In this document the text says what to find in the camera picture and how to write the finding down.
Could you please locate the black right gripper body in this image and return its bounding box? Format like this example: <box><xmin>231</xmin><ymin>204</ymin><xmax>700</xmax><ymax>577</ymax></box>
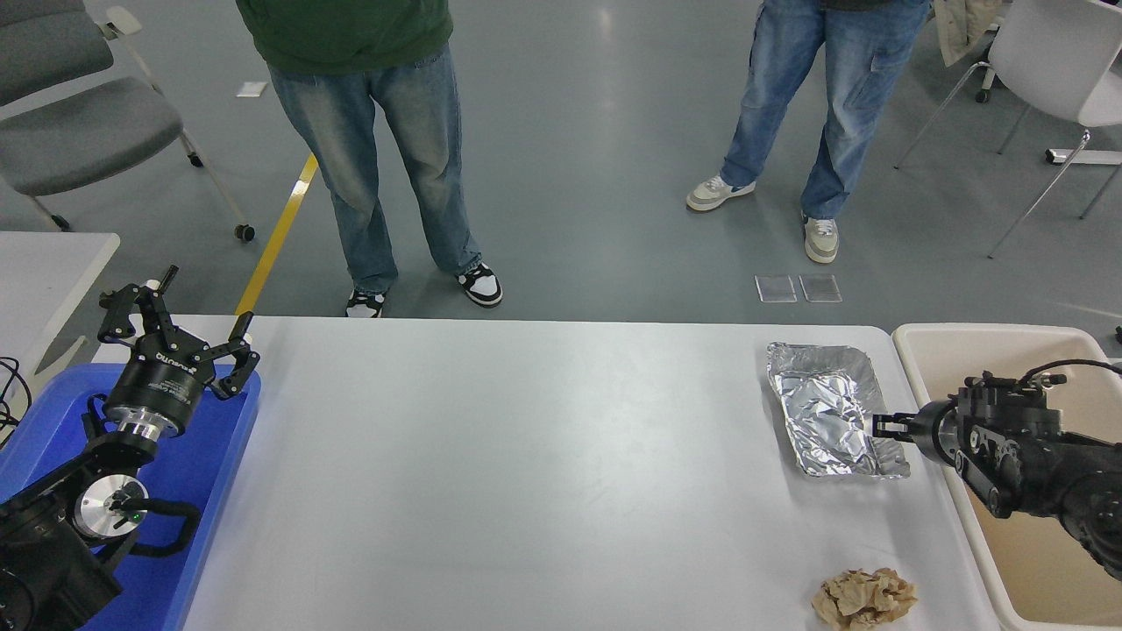
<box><xmin>908</xmin><ymin>400</ymin><xmax>955</xmax><ymax>462</ymax></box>

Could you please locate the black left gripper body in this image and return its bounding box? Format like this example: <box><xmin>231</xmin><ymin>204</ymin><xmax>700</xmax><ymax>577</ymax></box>
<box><xmin>103</xmin><ymin>330</ymin><xmax>217</xmax><ymax>437</ymax></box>

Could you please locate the foil tray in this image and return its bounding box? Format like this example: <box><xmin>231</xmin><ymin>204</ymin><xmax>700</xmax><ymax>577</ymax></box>
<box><xmin>765</xmin><ymin>342</ymin><xmax>913</xmax><ymax>480</ymax></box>

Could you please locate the tan paper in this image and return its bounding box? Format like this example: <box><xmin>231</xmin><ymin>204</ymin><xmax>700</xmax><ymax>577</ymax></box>
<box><xmin>811</xmin><ymin>568</ymin><xmax>919</xmax><ymax>631</ymax></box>

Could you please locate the large pale plastic bin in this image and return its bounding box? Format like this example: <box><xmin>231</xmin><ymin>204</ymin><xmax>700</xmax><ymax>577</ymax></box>
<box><xmin>892</xmin><ymin>324</ymin><xmax>1122</xmax><ymax>631</ymax></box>

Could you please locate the white side table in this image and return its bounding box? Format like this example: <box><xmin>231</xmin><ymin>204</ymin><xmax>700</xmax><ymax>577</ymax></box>
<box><xmin>0</xmin><ymin>232</ymin><xmax>121</xmax><ymax>395</ymax></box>

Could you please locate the blue plastic tray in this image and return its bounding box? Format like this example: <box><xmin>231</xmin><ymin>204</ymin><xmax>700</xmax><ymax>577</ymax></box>
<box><xmin>0</xmin><ymin>364</ymin><xmax>262</xmax><ymax>631</ymax></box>

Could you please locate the grey wheeled office chair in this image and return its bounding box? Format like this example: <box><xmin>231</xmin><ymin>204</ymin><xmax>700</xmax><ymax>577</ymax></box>
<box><xmin>0</xmin><ymin>0</ymin><xmax>257</xmax><ymax>243</ymax></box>

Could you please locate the person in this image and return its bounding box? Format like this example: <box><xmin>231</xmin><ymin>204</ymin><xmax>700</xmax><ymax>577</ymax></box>
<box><xmin>685</xmin><ymin>0</ymin><xmax>933</xmax><ymax>265</ymax></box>
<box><xmin>235</xmin><ymin>0</ymin><xmax>504</xmax><ymax>319</ymax></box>

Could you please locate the white furniture base bar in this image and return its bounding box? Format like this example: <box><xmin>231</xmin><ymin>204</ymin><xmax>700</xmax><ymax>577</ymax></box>
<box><xmin>1046</xmin><ymin>147</ymin><xmax>1122</xmax><ymax>166</ymax></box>

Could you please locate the white shell chair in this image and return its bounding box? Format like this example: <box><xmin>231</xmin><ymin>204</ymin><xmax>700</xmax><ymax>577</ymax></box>
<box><xmin>894</xmin><ymin>0</ymin><xmax>1122</xmax><ymax>259</ymax></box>

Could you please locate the beige jacket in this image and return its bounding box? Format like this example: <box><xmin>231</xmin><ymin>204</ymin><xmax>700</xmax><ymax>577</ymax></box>
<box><xmin>932</xmin><ymin>0</ymin><xmax>1002</xmax><ymax>67</ymax></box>

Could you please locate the black cable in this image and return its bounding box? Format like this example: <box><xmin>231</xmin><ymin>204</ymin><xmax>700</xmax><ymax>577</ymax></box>
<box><xmin>0</xmin><ymin>355</ymin><xmax>34</xmax><ymax>443</ymax></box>

